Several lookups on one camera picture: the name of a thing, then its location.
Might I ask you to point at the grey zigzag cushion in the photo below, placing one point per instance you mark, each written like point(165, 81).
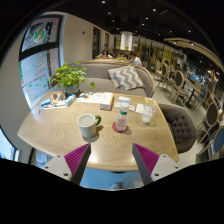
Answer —
point(126, 78)

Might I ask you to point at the green potted plant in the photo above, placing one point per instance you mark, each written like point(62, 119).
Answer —
point(69, 77)

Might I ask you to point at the blue card on table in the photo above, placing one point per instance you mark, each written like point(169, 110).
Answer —
point(45, 102)

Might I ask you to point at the grey curved sofa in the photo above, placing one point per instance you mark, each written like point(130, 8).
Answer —
point(100, 80)

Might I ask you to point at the clear plastic water bottle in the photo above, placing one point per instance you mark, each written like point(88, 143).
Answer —
point(122, 119)

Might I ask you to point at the wooden table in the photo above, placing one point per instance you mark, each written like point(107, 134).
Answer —
point(56, 132)

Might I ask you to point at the white small box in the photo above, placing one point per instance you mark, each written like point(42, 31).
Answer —
point(123, 99)

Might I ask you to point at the red round coaster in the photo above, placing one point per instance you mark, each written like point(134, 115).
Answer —
point(114, 128)

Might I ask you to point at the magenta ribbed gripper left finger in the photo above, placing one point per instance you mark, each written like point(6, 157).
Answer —
point(77, 160)

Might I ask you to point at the white napkin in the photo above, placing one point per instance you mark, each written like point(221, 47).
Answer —
point(139, 108)

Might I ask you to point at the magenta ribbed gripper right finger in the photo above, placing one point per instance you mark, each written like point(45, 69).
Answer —
point(146, 161)

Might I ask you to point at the yellow white card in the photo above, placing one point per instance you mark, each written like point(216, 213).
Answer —
point(149, 101)

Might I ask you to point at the white open book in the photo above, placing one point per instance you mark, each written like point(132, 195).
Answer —
point(104, 99)

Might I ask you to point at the grey tufted armchair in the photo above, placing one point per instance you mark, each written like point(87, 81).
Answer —
point(181, 126)

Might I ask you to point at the blue white tissue box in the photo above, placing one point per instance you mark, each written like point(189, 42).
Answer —
point(70, 100)

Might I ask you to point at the clear drinking glass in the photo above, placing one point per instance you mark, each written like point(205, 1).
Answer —
point(148, 113)

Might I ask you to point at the white mug green handle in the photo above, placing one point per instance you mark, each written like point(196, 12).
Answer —
point(87, 124)

